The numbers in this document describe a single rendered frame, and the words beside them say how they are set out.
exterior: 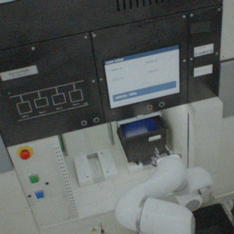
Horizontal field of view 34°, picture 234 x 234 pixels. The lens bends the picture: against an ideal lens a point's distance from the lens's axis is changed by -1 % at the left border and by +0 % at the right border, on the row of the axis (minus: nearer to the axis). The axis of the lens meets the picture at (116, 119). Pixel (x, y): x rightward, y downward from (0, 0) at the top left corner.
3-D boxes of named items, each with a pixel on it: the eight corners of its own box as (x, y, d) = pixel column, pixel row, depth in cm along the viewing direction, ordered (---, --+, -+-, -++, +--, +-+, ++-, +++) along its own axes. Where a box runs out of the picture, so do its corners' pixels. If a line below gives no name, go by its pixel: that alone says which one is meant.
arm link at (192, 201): (186, 168, 152) (166, 180, 152) (201, 192, 142) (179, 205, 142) (192, 180, 157) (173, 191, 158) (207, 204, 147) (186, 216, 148)
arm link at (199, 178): (198, 148, 127) (205, 169, 155) (156, 172, 129) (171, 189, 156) (213, 171, 123) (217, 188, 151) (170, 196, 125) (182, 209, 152)
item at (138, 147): (125, 168, 203) (120, 125, 182) (115, 142, 218) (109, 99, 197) (169, 157, 206) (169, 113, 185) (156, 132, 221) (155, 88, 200)
